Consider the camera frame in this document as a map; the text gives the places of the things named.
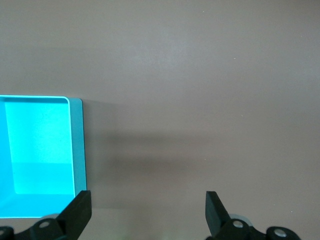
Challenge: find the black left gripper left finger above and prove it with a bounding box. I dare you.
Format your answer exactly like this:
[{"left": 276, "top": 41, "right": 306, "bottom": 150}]
[{"left": 0, "top": 190, "right": 92, "bottom": 240}]

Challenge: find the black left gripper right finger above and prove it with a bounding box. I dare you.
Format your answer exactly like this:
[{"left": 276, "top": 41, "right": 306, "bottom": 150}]
[{"left": 204, "top": 191, "right": 300, "bottom": 240}]

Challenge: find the teal plastic storage bin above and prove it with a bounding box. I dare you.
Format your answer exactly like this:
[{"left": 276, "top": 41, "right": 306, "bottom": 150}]
[{"left": 0, "top": 95, "right": 88, "bottom": 220}]

